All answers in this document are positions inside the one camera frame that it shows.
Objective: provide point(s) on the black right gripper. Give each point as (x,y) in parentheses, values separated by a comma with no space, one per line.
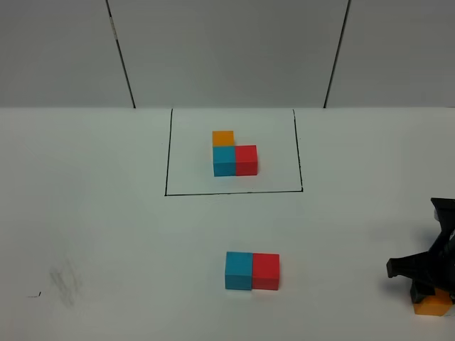
(433,268)

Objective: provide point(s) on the red template block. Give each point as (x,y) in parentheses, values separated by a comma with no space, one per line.
(246,160)

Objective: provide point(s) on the blue template block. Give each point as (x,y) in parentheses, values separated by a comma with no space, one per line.
(224,161)

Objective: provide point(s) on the orange template block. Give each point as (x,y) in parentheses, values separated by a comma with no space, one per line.
(223,138)

